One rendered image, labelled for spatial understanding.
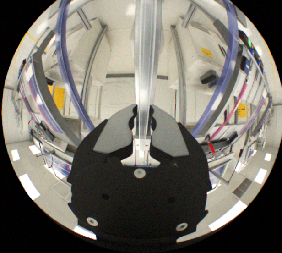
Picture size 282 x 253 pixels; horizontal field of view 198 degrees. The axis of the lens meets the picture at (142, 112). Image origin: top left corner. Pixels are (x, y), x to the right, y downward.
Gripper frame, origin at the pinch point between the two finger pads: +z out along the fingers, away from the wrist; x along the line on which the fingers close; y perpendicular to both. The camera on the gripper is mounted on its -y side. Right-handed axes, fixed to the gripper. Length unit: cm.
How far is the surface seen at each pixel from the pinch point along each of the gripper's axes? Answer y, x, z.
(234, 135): 25, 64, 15
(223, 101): 2.0, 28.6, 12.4
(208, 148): 32, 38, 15
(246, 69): -12.2, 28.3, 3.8
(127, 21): -55, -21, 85
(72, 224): 168, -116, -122
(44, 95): 0.9, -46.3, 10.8
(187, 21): -42, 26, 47
